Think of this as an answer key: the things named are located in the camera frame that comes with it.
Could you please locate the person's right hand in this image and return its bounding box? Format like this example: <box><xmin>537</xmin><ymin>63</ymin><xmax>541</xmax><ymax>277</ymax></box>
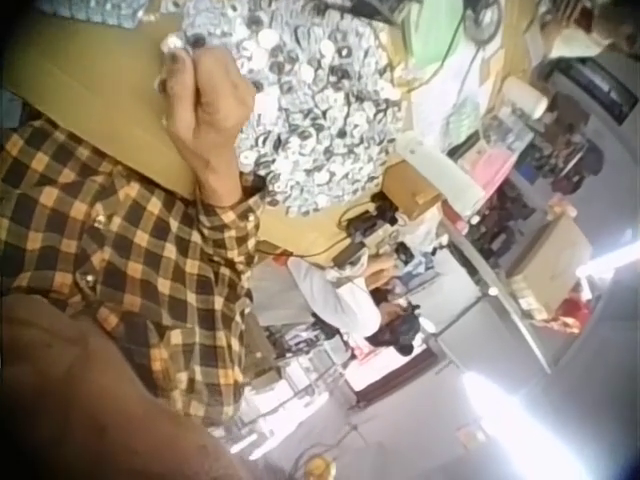
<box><xmin>155</xmin><ymin>47</ymin><xmax>258</xmax><ymax>174</ymax></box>

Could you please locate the small silver round piece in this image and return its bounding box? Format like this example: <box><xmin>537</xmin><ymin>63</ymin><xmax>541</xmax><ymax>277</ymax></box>
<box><xmin>159</xmin><ymin>31</ymin><xmax>206</xmax><ymax>54</ymax></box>

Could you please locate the tray of silver parts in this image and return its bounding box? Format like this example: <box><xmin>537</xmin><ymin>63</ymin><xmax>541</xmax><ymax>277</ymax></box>
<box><xmin>38</xmin><ymin>0</ymin><xmax>151</xmax><ymax>29</ymax></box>

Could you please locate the pile of silver round pieces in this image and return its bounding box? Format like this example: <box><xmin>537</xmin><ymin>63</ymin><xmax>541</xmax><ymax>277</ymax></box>
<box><xmin>180</xmin><ymin>0</ymin><xmax>407</xmax><ymax>217</ymax></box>

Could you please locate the green plastic sheet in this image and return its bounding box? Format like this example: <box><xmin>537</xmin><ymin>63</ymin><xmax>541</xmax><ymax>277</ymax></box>
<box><xmin>408</xmin><ymin>0</ymin><xmax>477</xmax><ymax>70</ymax></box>

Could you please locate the long white paper roll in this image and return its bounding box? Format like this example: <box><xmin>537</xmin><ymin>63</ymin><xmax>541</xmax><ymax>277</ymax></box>
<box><xmin>396</xmin><ymin>131</ymin><xmax>485</xmax><ymax>222</ymax></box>

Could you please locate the pink packet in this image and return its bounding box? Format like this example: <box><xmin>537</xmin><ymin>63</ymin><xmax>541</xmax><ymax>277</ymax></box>
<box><xmin>458</xmin><ymin>144</ymin><xmax>517</xmax><ymax>194</ymax></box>

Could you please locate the short white paper roll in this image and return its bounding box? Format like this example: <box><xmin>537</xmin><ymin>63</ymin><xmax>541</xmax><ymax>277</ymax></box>
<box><xmin>501</xmin><ymin>76</ymin><xmax>550</xmax><ymax>120</ymax></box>

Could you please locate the metal shelf with goods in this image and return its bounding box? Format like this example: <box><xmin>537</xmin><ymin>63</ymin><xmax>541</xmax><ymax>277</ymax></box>
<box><xmin>433</xmin><ymin>134</ymin><xmax>606</xmax><ymax>375</ymax></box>

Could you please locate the black machine box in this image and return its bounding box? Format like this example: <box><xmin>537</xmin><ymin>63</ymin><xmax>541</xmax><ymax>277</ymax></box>
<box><xmin>543</xmin><ymin>56</ymin><xmax>640</xmax><ymax>127</ymax></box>

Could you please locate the brown cardboard box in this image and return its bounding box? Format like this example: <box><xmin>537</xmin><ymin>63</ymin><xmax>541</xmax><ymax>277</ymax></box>
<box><xmin>506</xmin><ymin>214</ymin><xmax>595</xmax><ymax>312</ymax></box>

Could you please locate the yellow round object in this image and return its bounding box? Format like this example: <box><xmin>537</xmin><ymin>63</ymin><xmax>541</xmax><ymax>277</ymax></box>
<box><xmin>303</xmin><ymin>455</ymin><xmax>337</xmax><ymax>480</ymax></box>

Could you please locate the black power adapter with cable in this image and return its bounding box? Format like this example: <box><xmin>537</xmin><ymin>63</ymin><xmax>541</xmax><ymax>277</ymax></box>
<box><xmin>327</xmin><ymin>192</ymin><xmax>404</xmax><ymax>269</ymax></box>

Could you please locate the coiled black cable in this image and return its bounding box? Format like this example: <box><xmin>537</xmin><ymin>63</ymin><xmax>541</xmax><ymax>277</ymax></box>
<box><xmin>458</xmin><ymin>0</ymin><xmax>502</xmax><ymax>51</ymax></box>

